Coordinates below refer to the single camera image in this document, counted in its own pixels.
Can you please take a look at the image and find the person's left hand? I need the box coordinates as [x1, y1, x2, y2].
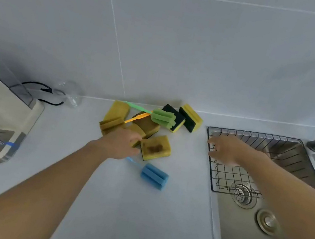
[86, 123, 145, 164]

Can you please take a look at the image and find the person's right hand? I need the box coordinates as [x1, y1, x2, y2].
[204, 132, 258, 171]

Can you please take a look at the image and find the yellow dish sponge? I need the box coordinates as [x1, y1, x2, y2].
[125, 123, 148, 150]

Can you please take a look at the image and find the person's left forearm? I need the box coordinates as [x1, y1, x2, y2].
[0, 126, 111, 239]

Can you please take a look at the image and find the person's right forearm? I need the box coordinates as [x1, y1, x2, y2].
[226, 145, 315, 239]

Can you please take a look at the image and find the pile of yellow scouring sponges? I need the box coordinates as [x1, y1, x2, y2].
[94, 90, 206, 170]

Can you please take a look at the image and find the green sponge bottle brush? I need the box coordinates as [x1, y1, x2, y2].
[121, 101, 179, 133]

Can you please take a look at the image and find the blue sponge bottle brush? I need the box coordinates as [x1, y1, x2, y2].
[121, 156, 172, 192]

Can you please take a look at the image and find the metal sink drain strainer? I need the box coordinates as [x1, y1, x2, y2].
[229, 181, 259, 211]

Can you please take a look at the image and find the clear glass cup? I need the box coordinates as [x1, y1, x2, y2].
[51, 78, 86, 110]

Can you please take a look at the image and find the round metal sink stopper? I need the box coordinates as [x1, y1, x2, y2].
[253, 208, 284, 237]

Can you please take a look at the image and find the orange handled brush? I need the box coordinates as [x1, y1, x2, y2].
[124, 108, 154, 128]

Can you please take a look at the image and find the black wire dish rack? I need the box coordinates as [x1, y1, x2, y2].
[197, 124, 315, 208]

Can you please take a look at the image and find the black power cable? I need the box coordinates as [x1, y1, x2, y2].
[18, 80, 67, 107]

